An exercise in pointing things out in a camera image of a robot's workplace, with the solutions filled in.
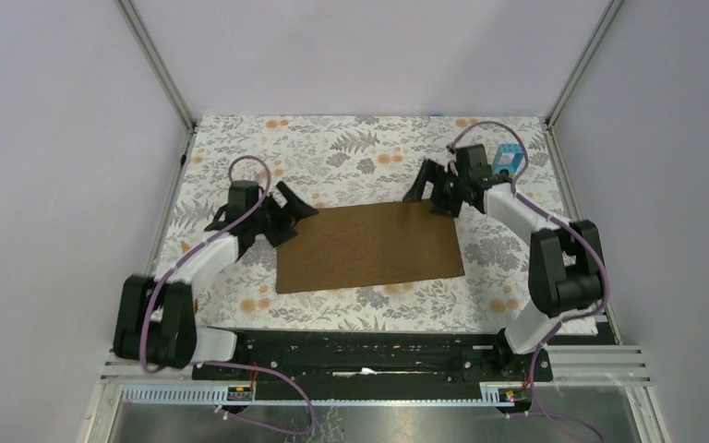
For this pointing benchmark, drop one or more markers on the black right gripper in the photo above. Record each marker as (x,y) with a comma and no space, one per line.
(440,206)

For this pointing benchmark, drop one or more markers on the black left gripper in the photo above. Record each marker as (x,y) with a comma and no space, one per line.
(288,215)

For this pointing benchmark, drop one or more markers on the brown cloth napkin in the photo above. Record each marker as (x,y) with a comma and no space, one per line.
(369,245)

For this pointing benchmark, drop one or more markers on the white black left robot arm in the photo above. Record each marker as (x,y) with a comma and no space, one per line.
(156,322)

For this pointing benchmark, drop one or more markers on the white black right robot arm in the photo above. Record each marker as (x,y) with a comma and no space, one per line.
(566,273)

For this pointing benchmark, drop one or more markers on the colourful toy block structure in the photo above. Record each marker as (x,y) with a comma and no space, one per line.
(508,160)

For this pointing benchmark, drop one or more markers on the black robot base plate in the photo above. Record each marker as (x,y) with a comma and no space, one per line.
(371,366)

